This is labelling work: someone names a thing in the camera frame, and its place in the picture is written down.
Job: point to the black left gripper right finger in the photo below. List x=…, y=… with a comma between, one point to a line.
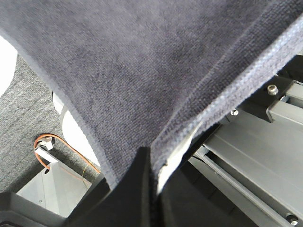
x=189, y=199

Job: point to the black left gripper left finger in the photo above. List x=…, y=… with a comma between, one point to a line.
x=127, y=205

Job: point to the dark navy towel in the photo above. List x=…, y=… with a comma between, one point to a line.
x=146, y=73

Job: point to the grey metal frame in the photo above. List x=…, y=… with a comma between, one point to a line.
x=255, y=159

